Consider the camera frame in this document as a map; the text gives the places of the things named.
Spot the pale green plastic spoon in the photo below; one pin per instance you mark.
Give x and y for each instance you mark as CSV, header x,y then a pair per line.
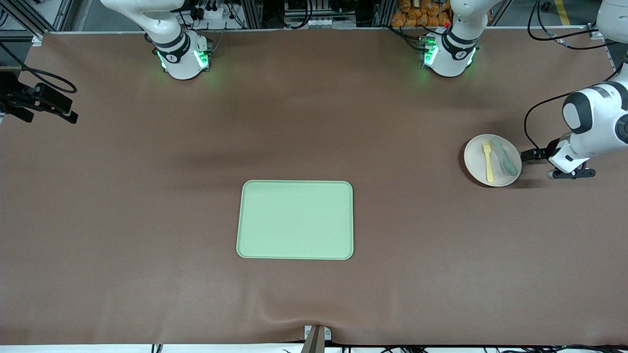
x,y
508,166

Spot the yellow plastic fork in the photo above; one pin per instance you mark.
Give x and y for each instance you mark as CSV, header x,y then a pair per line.
x,y
489,166

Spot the white round plate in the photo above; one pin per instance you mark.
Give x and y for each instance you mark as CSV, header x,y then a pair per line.
x,y
475,162

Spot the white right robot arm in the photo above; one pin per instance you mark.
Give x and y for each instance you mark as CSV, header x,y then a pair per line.
x,y
181,63

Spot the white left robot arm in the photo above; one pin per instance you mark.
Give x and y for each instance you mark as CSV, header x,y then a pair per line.
x,y
449,54

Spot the orange bread rolls pile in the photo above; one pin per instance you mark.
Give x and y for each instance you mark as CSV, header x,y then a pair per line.
x,y
422,17

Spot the light green rectangular tray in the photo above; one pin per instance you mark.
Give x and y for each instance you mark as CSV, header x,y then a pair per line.
x,y
294,220

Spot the white power strip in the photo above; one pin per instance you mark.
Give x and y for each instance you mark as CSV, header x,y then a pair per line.
x,y
213,13

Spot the brown table mat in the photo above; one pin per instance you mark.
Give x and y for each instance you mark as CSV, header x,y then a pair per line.
x,y
147,196

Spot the grey metal camera mount bracket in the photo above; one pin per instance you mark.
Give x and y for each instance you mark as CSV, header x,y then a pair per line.
x,y
316,340

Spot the black clamp-mounted side camera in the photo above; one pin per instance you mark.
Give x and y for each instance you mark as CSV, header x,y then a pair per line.
x,y
46,100

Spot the aluminium frame profile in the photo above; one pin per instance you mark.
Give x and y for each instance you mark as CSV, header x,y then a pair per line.
x,y
54,14

